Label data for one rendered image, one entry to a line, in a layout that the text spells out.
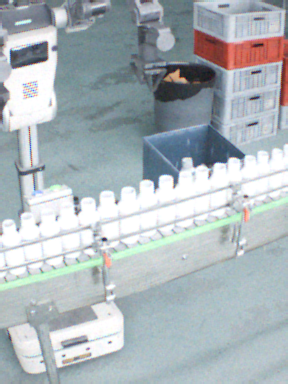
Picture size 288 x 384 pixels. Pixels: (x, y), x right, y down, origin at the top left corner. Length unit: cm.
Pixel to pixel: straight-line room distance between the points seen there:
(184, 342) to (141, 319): 27
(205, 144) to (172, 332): 92
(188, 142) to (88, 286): 96
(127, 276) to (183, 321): 113
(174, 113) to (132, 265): 217
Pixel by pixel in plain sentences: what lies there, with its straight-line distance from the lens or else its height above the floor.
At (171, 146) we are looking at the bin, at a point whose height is 88.
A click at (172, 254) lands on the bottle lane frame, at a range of 173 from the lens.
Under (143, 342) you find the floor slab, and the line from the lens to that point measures 269.
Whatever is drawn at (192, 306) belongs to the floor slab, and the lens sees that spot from 288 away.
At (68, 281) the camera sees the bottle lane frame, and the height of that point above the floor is 95.
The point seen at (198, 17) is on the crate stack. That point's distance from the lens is 399.
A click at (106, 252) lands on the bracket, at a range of 151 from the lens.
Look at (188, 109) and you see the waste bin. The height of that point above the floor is 44.
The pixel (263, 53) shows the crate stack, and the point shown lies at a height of 76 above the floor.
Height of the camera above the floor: 205
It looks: 34 degrees down
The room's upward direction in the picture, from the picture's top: 1 degrees clockwise
